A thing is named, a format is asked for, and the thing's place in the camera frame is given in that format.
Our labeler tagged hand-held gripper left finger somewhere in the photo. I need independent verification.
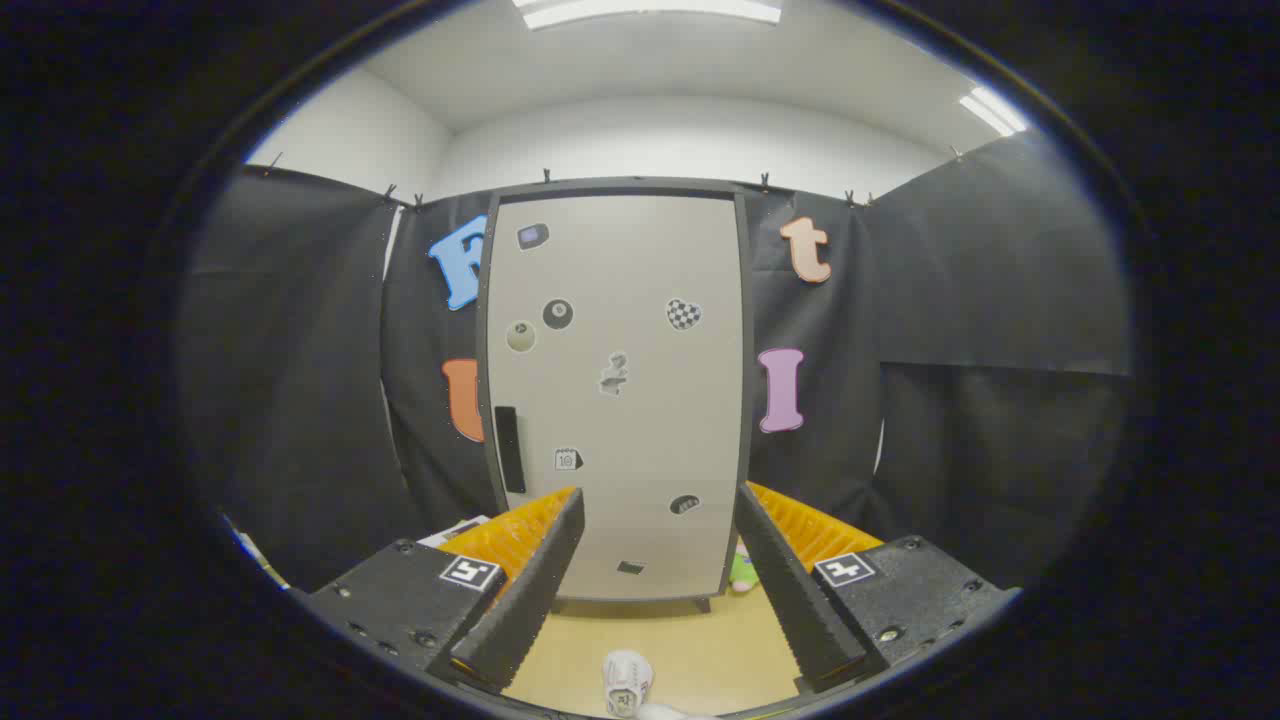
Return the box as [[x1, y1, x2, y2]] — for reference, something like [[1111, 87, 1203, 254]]
[[305, 486, 587, 694]]

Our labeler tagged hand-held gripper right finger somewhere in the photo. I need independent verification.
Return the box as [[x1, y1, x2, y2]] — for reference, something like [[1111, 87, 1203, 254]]
[[734, 481, 1023, 697]]

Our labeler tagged white shoe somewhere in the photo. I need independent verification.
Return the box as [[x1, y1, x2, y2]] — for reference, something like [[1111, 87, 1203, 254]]
[[601, 649, 656, 719]]

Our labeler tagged black door handle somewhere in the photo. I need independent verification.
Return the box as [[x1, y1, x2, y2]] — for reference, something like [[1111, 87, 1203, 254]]
[[494, 405, 528, 495]]

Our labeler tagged grey shoe cabinet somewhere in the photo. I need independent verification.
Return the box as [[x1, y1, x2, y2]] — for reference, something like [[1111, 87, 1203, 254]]
[[476, 178, 757, 614]]

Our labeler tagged stack of books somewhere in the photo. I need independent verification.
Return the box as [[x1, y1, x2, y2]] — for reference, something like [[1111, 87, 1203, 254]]
[[418, 515, 493, 549]]

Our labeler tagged white side table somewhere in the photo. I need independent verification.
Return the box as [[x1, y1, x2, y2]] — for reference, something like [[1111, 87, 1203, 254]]
[[222, 513, 293, 593]]

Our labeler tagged black backdrop cloth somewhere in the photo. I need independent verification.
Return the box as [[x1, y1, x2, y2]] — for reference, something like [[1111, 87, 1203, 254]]
[[175, 130, 1136, 596]]

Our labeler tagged small ceiling light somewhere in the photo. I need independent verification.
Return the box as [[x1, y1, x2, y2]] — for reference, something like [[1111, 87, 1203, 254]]
[[958, 85, 1031, 138]]

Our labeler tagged long ceiling light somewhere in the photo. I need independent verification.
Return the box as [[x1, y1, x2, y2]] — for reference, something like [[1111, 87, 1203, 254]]
[[513, 0, 784, 31]]

